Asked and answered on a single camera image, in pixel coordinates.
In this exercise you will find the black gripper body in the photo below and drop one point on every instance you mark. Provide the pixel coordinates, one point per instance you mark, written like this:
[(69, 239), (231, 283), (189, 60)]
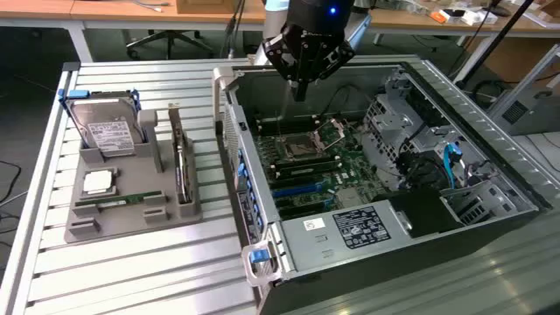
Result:
[(315, 19)]

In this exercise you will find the graphics card with metal bracket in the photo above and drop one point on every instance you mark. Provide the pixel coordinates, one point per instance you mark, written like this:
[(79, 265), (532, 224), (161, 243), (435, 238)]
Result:
[(181, 164)]

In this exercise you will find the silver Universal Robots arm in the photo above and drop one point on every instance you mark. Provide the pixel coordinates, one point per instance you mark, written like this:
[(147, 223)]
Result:
[(273, 26)]

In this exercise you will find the black RAM slot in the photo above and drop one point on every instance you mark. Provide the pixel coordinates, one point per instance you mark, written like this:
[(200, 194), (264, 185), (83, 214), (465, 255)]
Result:
[(288, 122), (288, 119), (288, 125), (288, 129)]

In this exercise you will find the silver locking lever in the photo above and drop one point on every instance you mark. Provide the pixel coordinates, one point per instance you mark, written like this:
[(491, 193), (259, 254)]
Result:
[(279, 126)]

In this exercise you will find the silver metal drive cage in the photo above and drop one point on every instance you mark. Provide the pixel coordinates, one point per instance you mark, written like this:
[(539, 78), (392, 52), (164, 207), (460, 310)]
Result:
[(387, 126)]

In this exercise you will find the silver socket cover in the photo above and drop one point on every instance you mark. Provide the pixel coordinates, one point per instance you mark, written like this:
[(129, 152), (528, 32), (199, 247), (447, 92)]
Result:
[(328, 135)]

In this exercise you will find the black office chair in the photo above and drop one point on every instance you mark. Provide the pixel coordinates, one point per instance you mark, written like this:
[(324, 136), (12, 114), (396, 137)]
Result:
[(168, 37)]

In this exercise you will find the small orange object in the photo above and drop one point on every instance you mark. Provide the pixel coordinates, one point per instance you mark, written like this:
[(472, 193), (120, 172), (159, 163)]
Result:
[(437, 17)]

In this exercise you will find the CPU socket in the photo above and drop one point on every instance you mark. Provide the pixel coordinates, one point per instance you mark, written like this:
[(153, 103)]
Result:
[(299, 148)]

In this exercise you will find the white box with black tray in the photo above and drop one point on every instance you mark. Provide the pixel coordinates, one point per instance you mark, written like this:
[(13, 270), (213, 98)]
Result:
[(455, 19)]

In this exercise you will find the green motherboard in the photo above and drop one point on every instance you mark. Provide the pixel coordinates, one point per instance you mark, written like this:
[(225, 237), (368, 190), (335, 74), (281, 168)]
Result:
[(352, 157)]

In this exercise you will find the blue card retainer clips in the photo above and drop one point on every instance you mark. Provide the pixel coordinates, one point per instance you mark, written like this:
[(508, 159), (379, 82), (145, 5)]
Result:
[(240, 160)]

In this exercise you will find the small white box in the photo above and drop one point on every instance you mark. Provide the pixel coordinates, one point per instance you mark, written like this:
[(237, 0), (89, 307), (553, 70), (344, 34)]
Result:
[(479, 19)]

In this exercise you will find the black tripod pole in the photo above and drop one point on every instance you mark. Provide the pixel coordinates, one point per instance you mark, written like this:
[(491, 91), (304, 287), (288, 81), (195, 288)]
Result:
[(503, 32)]

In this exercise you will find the long black expansion slot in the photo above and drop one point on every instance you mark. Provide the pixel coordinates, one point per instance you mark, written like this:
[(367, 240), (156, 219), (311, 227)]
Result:
[(301, 206), (293, 182), (305, 214)]

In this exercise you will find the black oval device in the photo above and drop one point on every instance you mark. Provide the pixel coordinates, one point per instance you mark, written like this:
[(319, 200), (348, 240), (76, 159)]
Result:
[(499, 10)]

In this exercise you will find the blue expansion slot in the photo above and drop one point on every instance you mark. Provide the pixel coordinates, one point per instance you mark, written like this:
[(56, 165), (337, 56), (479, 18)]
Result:
[(295, 191)]

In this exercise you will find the silver chipset heat sink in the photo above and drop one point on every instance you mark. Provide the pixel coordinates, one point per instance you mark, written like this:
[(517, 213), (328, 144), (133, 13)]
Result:
[(352, 197)]

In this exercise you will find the hard disk with blue carrier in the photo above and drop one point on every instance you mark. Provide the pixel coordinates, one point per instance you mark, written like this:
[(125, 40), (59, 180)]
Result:
[(93, 115)]

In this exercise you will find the grey computer tower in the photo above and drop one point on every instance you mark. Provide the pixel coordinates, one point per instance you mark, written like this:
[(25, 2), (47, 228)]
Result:
[(543, 115)]

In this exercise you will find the green RAM stick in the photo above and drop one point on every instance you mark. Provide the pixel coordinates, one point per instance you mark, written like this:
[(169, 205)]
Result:
[(131, 199)]

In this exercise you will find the silver CPU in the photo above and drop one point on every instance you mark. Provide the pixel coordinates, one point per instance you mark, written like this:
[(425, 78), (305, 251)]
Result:
[(97, 182)]

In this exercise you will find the grey parts rack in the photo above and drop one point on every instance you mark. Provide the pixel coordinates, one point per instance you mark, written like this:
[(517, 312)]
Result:
[(131, 223)]

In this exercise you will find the grey power supply unit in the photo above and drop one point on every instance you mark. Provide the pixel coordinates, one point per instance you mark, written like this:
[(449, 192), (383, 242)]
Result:
[(305, 256)]

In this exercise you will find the blue case latch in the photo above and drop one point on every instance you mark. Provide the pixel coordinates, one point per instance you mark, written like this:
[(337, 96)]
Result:
[(257, 256)]

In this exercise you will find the black open PC case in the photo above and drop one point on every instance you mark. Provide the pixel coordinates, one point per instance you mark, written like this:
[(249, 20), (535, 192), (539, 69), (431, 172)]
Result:
[(393, 282)]

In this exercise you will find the wooden desk with white frame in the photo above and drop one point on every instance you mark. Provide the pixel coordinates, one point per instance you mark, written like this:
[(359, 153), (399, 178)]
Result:
[(44, 13), (407, 22)]

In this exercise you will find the black plastic air duct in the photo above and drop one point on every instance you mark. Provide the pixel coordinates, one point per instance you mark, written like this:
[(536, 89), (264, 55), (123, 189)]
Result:
[(415, 213)]

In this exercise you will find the silver disk bay bracket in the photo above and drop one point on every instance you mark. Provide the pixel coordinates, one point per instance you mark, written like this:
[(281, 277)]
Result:
[(485, 205)]

